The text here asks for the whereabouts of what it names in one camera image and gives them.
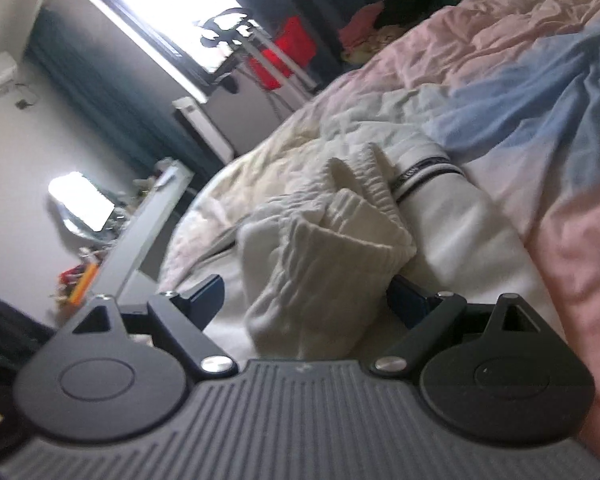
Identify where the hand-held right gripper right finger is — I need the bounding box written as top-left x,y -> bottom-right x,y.
369,276 -> 543,374

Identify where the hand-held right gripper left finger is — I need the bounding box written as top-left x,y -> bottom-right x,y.
73,275 -> 237,375

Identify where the white ribbed-cuff garment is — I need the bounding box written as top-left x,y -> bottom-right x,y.
237,141 -> 556,362

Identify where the pile of clothes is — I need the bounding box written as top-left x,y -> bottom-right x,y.
337,0 -> 481,66

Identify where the white desk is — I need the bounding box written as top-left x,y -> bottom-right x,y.
87,167 -> 196,306

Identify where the colourful desk clutter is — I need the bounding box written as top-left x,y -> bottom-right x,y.
50,247 -> 106,311

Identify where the glowing screen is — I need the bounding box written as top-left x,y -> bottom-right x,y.
47,171 -> 116,233

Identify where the white radiator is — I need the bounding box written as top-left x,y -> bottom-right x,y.
172,96 -> 235,165

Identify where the dark teal curtain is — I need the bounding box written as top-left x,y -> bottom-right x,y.
24,6 -> 231,186

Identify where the pink and blue blanket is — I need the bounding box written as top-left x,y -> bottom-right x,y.
158,0 -> 600,461

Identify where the white drying rack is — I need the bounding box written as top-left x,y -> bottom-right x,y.
230,20 -> 326,111

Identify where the red bag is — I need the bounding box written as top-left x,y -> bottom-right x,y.
248,15 -> 318,90

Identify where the window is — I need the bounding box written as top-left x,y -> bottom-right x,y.
75,0 -> 251,97

